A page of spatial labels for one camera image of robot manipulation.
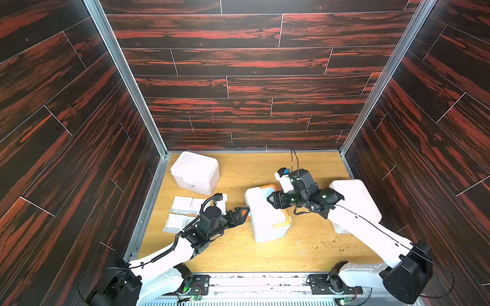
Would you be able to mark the white gauze packet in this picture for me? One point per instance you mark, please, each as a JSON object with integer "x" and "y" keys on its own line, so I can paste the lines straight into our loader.
{"x": 196, "y": 205}
{"x": 175, "y": 223}
{"x": 182, "y": 205}

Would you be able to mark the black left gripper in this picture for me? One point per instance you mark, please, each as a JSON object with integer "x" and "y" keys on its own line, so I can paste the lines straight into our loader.
{"x": 238, "y": 220}

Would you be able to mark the white orange-trimmed medicine chest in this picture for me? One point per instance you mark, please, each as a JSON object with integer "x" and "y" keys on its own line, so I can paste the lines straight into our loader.
{"x": 267, "y": 223}

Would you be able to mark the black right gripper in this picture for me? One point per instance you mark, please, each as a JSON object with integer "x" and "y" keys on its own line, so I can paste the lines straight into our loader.
{"x": 279, "y": 199}

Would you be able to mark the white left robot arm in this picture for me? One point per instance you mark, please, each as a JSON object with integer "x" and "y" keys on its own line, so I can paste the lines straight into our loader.
{"x": 138, "y": 282}

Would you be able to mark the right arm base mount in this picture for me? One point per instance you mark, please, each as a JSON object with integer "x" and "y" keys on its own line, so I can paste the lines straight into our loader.
{"x": 324, "y": 284}

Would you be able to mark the pink medicine chest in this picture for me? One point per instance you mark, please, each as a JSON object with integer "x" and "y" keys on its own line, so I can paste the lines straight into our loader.
{"x": 195, "y": 172}

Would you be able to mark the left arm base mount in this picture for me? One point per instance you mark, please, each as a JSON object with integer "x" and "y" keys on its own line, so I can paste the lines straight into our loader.
{"x": 193, "y": 288}

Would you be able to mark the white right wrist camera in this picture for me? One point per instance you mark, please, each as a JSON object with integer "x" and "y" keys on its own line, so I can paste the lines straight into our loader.
{"x": 282, "y": 176}

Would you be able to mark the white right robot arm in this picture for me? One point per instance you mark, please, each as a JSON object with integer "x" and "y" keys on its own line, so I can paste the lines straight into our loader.
{"x": 406, "y": 267}

